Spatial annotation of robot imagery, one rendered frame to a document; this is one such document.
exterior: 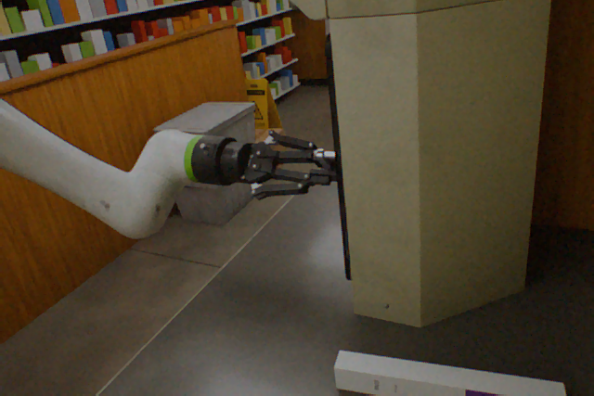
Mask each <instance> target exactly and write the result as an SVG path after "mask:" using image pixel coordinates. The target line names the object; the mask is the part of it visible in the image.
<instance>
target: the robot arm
mask: <svg viewBox="0 0 594 396"><path fill-rule="evenodd" d="M268 134H269V136H268V137H267V138H266V140H265V141H260V142H258V143H249V142H237V140H236V139H234V138H233V137H231V136H217V135H200V134H189V133H185V132H183V131H179V130H176V129H166V130H162V131H159V132H157V133H156V134H154V135H153V136H152V137H151V138H150V139H149V140H148V142H147V143H146V144H145V146H144V148H143V150H142V152H141V154H140V156H139V157H138V161H137V163H136V165H135V167H134V168H133V170H132V171H130V172H124V171H122V170H120V169H118V168H116V167H113V166H111V164H109V163H107V162H106V161H104V160H101V159H99V158H97V157H95V156H93V155H91V154H90V153H88V152H87V151H85V150H83V149H81V148H79V147H77V146H74V145H72V144H71V143H69V142H67V141H65V140H64V139H62V138H60V137H59V136H57V135H56V134H54V133H52V132H51V131H49V130H48V129H46V128H45V127H44V126H42V125H41V124H39V123H38V122H36V121H34V120H33V119H31V118H30V117H28V116H27V115H25V114H24V113H23V112H22V111H20V110H19V109H17V108H16V107H14V106H13V105H12V104H10V103H9V102H7V101H6V100H5V99H3V98H2V97H0V168H3V169H5V170H7V171H10V172H13V173H15V174H17V175H19V176H20V177H22V178H25V179H27V180H29V181H31V182H33V183H35V184H37V185H39V186H41V187H43V188H45V189H47V190H49V191H51V192H53V193H54V194H56V195H58V196H60V197H62V198H64V199H66V200H68V201H69V202H71V203H72V204H74V205H76V206H78V207H80V208H81V209H83V210H85V211H87V212H89V213H91V214H92V215H93V216H94V217H96V218H98V219H99V220H100V221H101V222H103V223H104V224H106V225H108V226H109V227H111V228H112V229H114V230H115V231H116V232H118V233H119V234H121V235H122V236H125V237H128V238H132V239H144V238H147V237H150V236H153V235H155V234H156V233H158V232H159V231H160V230H161V229H162V227H163V226H164V224H165V222H166V220H167V218H168V216H169V214H170V211H171V209H172V207H173V205H174V203H175V202H176V200H177V198H178V196H179V195H180V193H181V192H182V190H183V189H184V187H185V186H186V184H187V183H201V184H210V185H232V184H233V183H234V182H235V183H243V184H249V185H250V186H251V187H252V190H251V195H252V196H254V197H255V198H256V199H258V200H260V199H262V198H266V197H272V196H287V195H304V194H307V193H308V188H309V187H310V186H315V185H330V182H337V177H336V171H326V170H316V169H310V170H309V173H310V174H309V173H306V172H296V171H291V170H285V169H280V168H276V167H277V165H278V164H284V163H314V164H315V165H316V166H317V167H318V168H324V167H323V166H322V165H321V164H320V162H319V161H318V160H317V159H315V158H314V152H315V150H317V149H318V148H317V146H316V145H315V143H314V142H312V141H308V140H303V139H300V138H295V137H291V136H286V135H282V134H278V133H277V132H275V131H274V130H269V131H268ZM271 145H274V146H277V145H281V146H284V147H290V148H294V149H298V150H302V151H278V150H273V149H272V148H271V147H270V146H271ZM269 179H275V180H285V181H290V182H295V183H289V184H276V185H260V184H261V183H263V182H265V181H267V180H269Z"/></svg>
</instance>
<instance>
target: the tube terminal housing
mask: <svg viewBox="0 0 594 396"><path fill-rule="evenodd" d="M328 2H329V17H330V20H329V26H330V38H331V49H332V60H333V70H334V82H335V92H336V103H337V113H338V124H339V136H340V147H341V157H342V179H343V190H344V201H345V211H346V222H347V234H348V245H349V255H350V266H351V277H352V288H353V298H354V309H355V313H357V314H361V315H365V316H369V317H374V318H378V319H382V320H387V321H391V322H396V323H399V324H403V325H407V326H415V327H419V328H422V327H425V326H428V325H431V324H434V323H437V322H439V321H442V320H445V319H447V318H449V317H452V316H455V315H458V314H461V313H465V312H467V311H470V310H473V309H475V308H477V307H480V306H483V305H486V304H487V303H490V302H493V301H496V300H500V299H503V298H506V297H508V296H510V295H513V294H516V293H519V292H522V291H524V287H525V277H526V267H527V257H528V248H529V237H530V228H531V219H532V208H533V199H534V189H535V179H536V160H537V151H538V141H539V132H540V125H539V122H540V111H541V102H542V92H543V82H544V73H545V63H546V54H547V43H548V34H549V15H550V6H551V0H328Z"/></svg>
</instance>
